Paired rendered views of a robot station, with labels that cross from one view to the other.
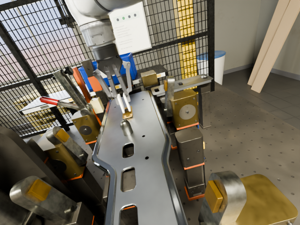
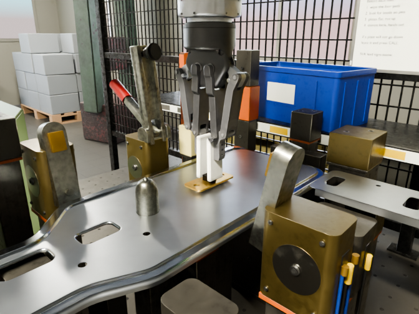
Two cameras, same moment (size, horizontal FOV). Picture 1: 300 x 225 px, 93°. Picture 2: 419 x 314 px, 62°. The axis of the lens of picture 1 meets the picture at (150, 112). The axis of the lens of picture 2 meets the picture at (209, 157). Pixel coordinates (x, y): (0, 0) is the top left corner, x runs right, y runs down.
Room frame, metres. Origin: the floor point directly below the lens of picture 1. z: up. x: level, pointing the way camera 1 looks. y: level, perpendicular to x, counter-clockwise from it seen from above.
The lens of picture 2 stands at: (0.11, -0.28, 1.23)
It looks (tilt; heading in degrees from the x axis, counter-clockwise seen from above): 19 degrees down; 43
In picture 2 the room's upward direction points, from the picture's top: straight up
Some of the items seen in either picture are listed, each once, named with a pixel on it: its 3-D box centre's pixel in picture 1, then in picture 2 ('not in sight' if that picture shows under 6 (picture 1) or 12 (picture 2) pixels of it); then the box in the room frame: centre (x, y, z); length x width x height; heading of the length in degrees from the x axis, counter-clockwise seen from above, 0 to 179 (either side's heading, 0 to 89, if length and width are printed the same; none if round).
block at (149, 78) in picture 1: (154, 102); (346, 215); (0.77, -0.04, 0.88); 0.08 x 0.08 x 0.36; 0
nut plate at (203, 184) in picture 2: (127, 110); (209, 177); (0.49, 0.08, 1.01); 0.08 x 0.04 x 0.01; 0
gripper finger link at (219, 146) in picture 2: (129, 94); (223, 144); (0.49, 0.06, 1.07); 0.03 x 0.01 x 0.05; 90
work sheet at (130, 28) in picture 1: (128, 26); (408, 4); (1.05, -0.01, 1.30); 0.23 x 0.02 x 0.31; 90
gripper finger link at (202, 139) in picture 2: (121, 103); (204, 155); (0.49, 0.10, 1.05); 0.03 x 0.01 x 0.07; 0
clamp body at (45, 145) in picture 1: (78, 185); (58, 241); (0.32, 0.29, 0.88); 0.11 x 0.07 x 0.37; 90
